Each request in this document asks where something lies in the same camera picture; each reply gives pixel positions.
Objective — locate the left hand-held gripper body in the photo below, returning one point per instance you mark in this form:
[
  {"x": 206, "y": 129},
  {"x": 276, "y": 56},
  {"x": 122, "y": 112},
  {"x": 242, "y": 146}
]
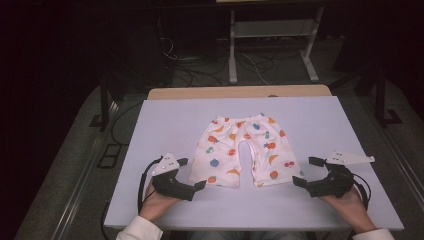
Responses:
[{"x": 170, "y": 185}]

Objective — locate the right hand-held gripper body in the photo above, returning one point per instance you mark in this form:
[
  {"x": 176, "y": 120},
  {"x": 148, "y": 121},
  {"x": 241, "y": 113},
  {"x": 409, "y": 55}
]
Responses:
[{"x": 333, "y": 185}]

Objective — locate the white fruit print pants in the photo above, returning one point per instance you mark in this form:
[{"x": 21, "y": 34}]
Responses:
[{"x": 226, "y": 146}]

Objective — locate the person's left hand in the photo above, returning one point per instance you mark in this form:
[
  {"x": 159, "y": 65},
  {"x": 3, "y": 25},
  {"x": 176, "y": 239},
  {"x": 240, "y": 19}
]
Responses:
[{"x": 155, "y": 205}]

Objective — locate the person's right hand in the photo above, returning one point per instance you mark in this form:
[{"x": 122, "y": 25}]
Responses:
[{"x": 355, "y": 208}]

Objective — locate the white board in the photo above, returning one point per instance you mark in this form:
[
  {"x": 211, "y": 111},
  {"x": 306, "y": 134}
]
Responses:
[{"x": 166, "y": 133}]

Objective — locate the wooden table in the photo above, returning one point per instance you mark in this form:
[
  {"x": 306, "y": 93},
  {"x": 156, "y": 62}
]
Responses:
[{"x": 233, "y": 91}]

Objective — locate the black metal stand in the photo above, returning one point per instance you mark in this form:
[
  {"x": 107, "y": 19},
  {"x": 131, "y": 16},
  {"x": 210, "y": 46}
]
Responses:
[
  {"x": 104, "y": 103},
  {"x": 381, "y": 100}
]

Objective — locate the white metal desk frame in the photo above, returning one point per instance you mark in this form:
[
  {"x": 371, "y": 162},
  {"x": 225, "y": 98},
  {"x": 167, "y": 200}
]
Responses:
[{"x": 273, "y": 30}]

